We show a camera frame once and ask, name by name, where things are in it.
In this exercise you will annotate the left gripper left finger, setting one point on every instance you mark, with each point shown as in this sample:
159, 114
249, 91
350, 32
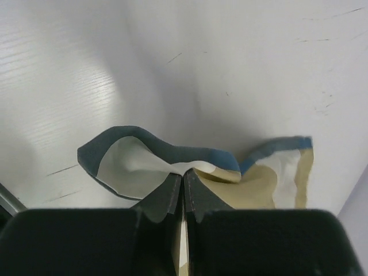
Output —
120, 241

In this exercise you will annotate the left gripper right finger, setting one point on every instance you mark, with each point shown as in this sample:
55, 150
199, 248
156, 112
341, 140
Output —
227, 241

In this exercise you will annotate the blue tan white checked pillowcase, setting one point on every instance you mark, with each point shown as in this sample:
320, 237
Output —
131, 162

